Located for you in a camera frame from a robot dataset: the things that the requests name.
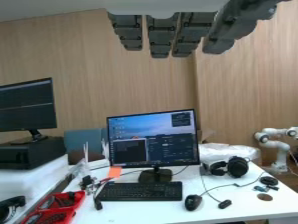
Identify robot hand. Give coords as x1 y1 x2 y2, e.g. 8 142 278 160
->
106 0 291 59

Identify small black monitor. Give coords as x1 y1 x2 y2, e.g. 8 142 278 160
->
105 108 201 184

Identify large black monitor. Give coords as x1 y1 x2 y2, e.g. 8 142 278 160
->
0 77 58 145

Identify clear plastic bag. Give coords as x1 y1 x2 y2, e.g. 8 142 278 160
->
198 142 260 165

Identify small white jointed device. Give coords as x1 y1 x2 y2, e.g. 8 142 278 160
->
252 125 298 174

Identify orange paper note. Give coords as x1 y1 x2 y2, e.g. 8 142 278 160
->
106 165 123 179

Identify black headphones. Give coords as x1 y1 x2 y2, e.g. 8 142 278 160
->
0 195 26 223
207 155 252 179

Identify black box-shaped device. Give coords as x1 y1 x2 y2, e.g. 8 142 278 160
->
0 135 68 171

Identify black keyboard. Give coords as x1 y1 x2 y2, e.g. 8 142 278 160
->
96 180 183 202

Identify round black disc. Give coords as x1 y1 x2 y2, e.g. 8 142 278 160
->
258 175 279 187

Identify black mouse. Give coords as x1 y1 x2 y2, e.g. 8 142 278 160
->
183 193 205 212

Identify white foam block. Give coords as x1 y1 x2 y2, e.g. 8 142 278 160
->
0 154 72 203

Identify small black dongle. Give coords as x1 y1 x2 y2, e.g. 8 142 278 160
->
217 199 233 210

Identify small black adapter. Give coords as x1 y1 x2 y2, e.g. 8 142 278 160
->
92 197 105 212

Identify red tray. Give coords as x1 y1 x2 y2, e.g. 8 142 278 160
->
38 189 86 212
18 206 74 224

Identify white desk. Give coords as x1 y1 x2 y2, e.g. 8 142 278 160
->
25 159 298 224

